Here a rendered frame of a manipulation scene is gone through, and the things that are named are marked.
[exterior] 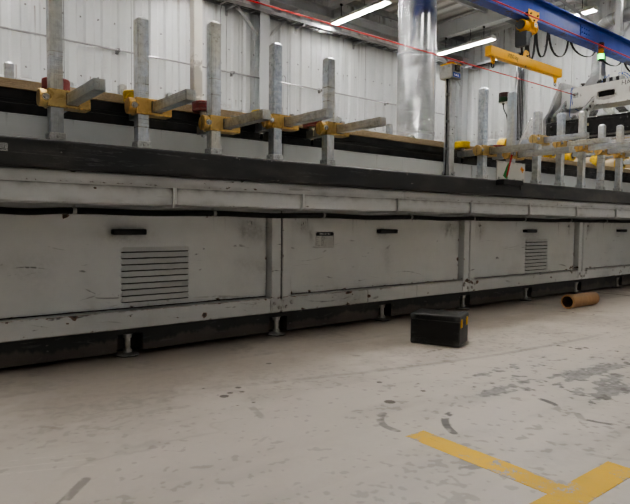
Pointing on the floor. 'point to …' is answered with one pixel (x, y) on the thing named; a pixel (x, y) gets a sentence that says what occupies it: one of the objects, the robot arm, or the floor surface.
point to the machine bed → (258, 250)
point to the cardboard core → (580, 299)
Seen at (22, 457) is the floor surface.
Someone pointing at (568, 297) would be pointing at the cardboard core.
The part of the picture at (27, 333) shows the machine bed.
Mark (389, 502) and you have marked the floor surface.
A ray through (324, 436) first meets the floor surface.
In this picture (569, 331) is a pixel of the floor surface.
